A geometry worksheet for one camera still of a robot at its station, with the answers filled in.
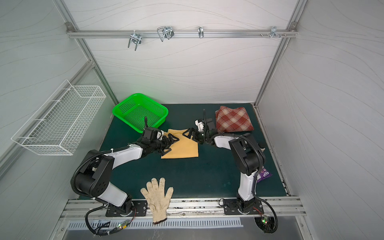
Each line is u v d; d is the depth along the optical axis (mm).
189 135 842
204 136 782
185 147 923
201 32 782
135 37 784
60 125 687
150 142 731
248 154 512
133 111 1150
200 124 903
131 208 717
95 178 446
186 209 747
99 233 669
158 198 762
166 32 765
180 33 803
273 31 764
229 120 1065
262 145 749
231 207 733
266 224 726
